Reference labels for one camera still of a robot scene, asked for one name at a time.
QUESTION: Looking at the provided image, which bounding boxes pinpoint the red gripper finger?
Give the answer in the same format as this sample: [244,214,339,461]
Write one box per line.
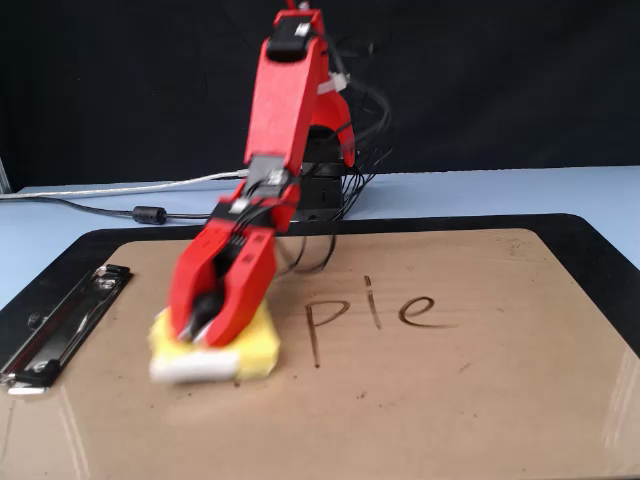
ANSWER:
[168,224,236,342]
[205,228,278,348]

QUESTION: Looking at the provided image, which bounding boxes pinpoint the yellow sponge with black knob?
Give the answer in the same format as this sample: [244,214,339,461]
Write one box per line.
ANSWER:
[147,299,282,385]

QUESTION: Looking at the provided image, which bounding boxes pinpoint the black servo cable bundle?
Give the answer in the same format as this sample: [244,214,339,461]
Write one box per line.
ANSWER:
[277,29,396,276]

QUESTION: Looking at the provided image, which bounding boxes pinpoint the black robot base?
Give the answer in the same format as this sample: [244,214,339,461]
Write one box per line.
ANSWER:
[292,124,372,224]

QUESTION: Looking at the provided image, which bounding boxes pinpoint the silver metal clipboard clip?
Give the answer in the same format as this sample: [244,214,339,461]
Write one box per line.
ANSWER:
[0,263,134,396]

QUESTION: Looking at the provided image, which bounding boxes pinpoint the brown clipboard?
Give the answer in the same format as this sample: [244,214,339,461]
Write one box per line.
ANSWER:
[0,228,640,480]

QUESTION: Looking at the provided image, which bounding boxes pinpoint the silver USB cable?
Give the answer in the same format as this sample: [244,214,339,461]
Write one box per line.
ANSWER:
[0,170,251,200]

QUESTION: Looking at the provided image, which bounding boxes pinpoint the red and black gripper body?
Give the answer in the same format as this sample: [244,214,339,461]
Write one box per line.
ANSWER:
[206,186,302,250]

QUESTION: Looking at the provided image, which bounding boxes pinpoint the white zip tie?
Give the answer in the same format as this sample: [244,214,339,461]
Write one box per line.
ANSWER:
[317,72,351,96]

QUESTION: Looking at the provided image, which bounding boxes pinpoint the black backdrop cloth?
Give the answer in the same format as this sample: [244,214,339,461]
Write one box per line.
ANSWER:
[0,0,640,194]

